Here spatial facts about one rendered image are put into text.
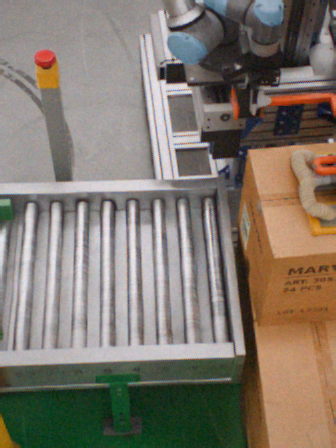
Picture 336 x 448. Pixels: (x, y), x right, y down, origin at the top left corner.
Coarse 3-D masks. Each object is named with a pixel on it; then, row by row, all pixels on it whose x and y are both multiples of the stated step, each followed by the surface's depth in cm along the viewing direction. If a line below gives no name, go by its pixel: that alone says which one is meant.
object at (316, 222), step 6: (330, 204) 221; (312, 216) 218; (312, 222) 217; (318, 222) 217; (324, 222) 217; (330, 222) 217; (312, 228) 216; (318, 228) 216; (324, 228) 216; (330, 228) 216; (312, 234) 216; (318, 234) 216; (324, 234) 216; (330, 234) 217
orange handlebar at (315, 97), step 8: (288, 96) 229; (296, 96) 229; (304, 96) 229; (312, 96) 229; (320, 96) 229; (328, 96) 230; (272, 104) 229; (280, 104) 229; (288, 104) 230; (320, 160) 215; (328, 160) 215; (320, 168) 213; (328, 168) 213
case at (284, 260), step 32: (256, 160) 233; (288, 160) 233; (256, 192) 228; (288, 192) 226; (320, 192) 226; (256, 224) 233; (288, 224) 219; (256, 256) 237; (288, 256) 213; (320, 256) 215; (256, 288) 242; (288, 288) 227; (320, 288) 229; (288, 320) 244; (320, 320) 246
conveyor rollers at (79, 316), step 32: (0, 224) 267; (32, 224) 267; (128, 224) 268; (160, 224) 267; (0, 256) 259; (32, 256) 260; (128, 256) 260; (160, 256) 260; (192, 256) 261; (0, 288) 252; (32, 288) 254; (128, 288) 253; (160, 288) 252; (192, 288) 253; (0, 320) 246; (128, 320) 247; (160, 320) 246; (192, 320) 246; (224, 320) 246
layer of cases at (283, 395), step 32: (256, 320) 247; (256, 352) 242; (288, 352) 240; (320, 352) 240; (256, 384) 244; (288, 384) 234; (320, 384) 234; (256, 416) 247; (288, 416) 228; (320, 416) 228
